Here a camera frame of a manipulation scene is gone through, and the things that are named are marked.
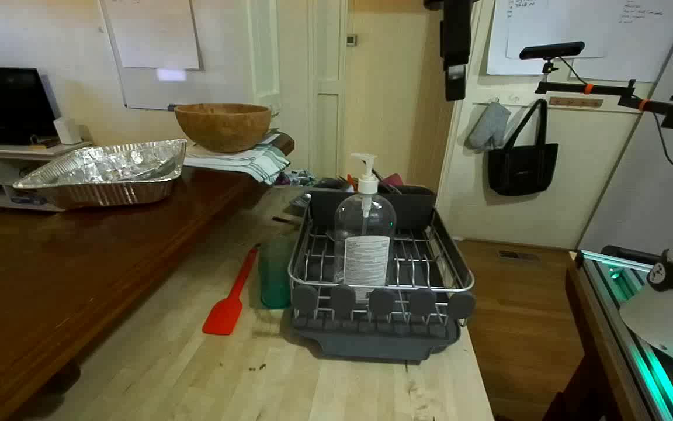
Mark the aluminium foil tray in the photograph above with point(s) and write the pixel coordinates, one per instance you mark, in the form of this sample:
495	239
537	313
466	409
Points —
105	173

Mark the clear soap pump bottle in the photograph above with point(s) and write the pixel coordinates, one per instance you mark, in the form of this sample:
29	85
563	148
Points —
365	241

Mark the pink plastic cup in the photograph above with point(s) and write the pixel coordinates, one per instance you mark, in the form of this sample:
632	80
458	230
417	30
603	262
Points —
391	181

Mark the green plastic container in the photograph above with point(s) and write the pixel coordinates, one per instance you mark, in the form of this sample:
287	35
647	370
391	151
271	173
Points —
273	271

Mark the grey dish rack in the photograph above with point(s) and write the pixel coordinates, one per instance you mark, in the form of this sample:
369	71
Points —
383	300

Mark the green striped white towel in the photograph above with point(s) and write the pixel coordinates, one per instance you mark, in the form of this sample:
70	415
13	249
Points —
243	161

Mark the white door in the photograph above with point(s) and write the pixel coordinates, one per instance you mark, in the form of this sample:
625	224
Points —
314	85

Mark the wooden bowl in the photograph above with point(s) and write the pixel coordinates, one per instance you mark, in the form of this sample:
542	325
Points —
223	126

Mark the red silicone spatula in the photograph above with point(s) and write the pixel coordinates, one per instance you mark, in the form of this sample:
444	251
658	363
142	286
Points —
228	307

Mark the floor vent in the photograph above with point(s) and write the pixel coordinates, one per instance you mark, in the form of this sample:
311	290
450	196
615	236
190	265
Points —
518	252

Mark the black tote bag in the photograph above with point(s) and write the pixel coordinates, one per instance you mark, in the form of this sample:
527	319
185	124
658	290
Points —
521	163

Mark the small white cup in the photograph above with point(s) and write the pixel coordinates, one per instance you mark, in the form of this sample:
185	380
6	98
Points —
63	129

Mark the dark wooden table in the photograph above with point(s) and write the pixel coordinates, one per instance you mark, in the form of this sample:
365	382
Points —
46	271

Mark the large leaning white panel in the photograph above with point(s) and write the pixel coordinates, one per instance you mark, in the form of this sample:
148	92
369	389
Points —
640	195

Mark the black monitor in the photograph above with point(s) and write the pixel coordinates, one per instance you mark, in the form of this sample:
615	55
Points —
6	105

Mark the blank wall whiteboard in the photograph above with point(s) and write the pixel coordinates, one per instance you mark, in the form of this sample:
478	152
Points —
164	60

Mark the black stereo camera bar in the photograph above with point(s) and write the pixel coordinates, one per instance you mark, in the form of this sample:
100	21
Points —
552	49

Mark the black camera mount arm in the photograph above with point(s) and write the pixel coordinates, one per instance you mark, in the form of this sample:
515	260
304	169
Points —
625	94

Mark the aluminium frame robot table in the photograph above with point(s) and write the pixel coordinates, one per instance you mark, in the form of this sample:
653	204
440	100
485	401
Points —
625	342

